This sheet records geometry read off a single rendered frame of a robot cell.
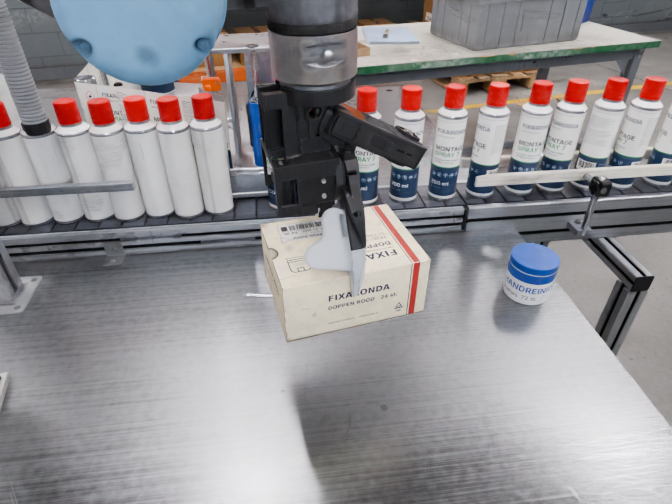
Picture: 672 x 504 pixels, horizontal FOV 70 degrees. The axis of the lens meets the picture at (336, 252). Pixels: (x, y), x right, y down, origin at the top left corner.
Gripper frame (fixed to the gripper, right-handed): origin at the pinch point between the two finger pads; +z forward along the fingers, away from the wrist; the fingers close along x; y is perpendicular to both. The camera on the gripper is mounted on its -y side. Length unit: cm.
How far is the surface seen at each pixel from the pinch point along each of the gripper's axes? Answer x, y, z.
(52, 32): -477, 117, 59
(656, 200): -16, -69, 15
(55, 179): -39, 36, 3
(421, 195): -29.8, -25.6, 13.1
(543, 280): -1.2, -31.5, 13.1
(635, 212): -17, -65, 17
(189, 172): -34.8, 15.3, 3.5
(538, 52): -145, -139, 24
